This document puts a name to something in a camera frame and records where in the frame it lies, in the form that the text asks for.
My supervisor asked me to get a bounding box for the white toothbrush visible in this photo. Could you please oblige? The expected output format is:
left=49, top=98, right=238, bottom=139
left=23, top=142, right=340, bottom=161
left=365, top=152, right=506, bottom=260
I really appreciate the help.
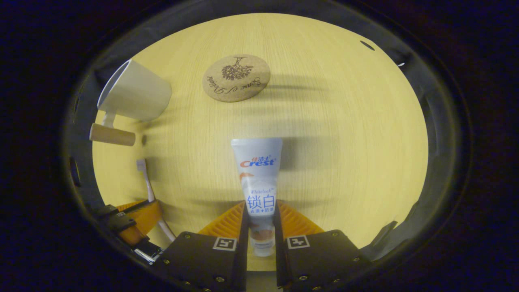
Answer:
left=136, top=159, right=177, bottom=243

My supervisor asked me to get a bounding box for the white cup with wooden handle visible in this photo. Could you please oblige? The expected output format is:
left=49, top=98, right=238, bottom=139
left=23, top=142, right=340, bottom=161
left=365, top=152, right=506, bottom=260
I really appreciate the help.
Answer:
left=89, top=59, right=173, bottom=146

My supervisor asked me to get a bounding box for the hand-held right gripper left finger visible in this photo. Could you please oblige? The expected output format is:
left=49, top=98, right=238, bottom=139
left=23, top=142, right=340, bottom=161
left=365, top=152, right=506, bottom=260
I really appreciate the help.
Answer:
left=156, top=202, right=249, bottom=292

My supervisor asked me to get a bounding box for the wooden desktop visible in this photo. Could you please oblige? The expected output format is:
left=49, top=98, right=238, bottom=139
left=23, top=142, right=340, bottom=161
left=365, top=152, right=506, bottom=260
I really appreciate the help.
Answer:
left=91, top=12, right=429, bottom=272

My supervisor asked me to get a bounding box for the round cork coaster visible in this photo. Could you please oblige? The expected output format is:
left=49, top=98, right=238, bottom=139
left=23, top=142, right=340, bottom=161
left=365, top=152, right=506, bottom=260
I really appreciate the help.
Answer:
left=202, top=54, right=271, bottom=103

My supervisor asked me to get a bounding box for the white toothpaste tube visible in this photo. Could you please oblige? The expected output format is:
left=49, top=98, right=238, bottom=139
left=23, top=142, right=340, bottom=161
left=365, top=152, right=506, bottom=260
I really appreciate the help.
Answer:
left=231, top=137, right=283, bottom=257

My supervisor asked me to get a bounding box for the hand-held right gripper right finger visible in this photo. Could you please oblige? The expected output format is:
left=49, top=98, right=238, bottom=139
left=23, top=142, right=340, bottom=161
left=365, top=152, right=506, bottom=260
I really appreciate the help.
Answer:
left=274, top=202, right=371, bottom=291

